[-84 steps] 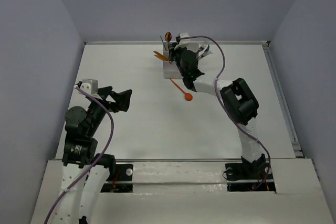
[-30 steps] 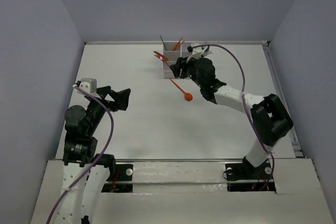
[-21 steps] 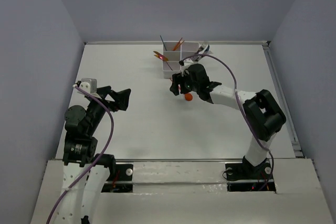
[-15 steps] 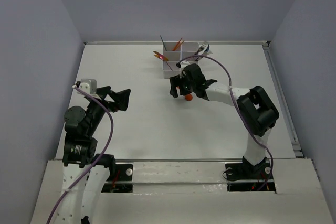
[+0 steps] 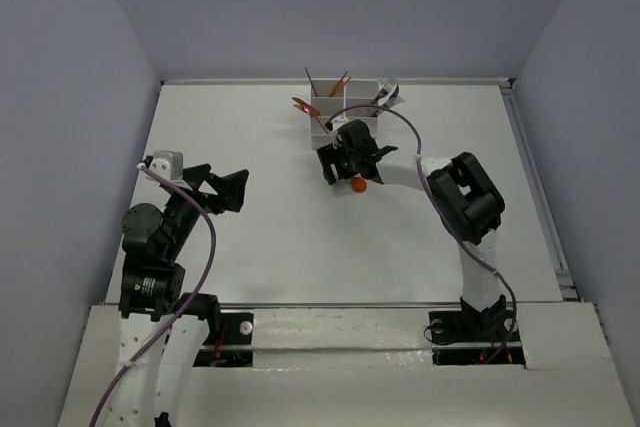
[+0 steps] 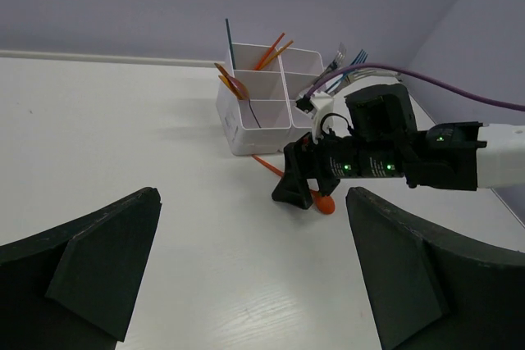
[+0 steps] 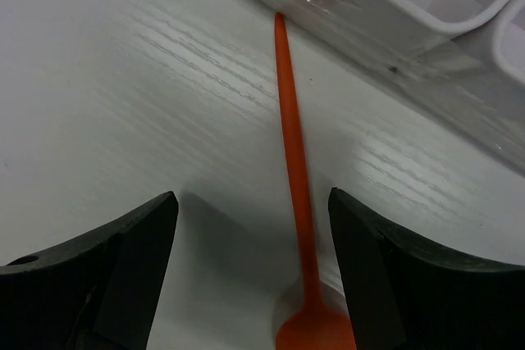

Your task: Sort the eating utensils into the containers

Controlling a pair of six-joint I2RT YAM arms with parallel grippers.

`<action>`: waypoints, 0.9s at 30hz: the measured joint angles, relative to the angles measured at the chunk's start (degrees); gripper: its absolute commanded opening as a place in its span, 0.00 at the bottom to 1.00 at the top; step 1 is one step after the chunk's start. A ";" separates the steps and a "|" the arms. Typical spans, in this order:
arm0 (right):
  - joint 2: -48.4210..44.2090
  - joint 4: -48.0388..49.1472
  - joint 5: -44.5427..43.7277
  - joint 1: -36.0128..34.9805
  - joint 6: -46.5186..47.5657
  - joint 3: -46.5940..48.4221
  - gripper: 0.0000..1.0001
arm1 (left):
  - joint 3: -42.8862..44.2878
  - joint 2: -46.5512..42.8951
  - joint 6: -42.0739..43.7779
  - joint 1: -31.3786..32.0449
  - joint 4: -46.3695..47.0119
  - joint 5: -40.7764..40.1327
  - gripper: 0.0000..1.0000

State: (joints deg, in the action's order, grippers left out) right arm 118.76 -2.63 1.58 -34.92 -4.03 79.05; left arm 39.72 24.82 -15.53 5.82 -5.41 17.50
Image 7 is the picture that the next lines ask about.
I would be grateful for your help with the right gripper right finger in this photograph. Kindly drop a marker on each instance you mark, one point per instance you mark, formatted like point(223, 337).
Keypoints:
point(405, 291)

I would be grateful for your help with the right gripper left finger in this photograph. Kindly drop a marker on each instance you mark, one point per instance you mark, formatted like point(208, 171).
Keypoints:
point(99, 290)

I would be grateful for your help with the orange spoon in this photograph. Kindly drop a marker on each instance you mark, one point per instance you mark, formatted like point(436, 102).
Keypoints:
point(316, 325)

